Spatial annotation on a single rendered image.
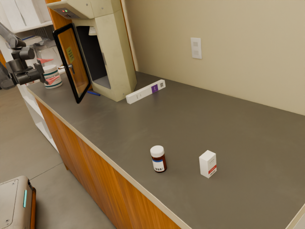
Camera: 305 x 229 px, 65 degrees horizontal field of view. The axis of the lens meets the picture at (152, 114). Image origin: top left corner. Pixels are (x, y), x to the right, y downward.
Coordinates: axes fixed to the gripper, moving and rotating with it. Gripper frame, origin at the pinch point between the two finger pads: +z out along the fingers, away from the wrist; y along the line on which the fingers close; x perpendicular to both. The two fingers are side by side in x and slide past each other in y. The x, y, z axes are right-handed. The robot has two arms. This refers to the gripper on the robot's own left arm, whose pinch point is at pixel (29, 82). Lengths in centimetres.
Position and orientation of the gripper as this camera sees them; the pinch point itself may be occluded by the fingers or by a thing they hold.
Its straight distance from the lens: 171.4
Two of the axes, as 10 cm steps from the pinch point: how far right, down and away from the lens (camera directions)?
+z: 1.6, 8.6, 4.8
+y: 7.7, -4.1, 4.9
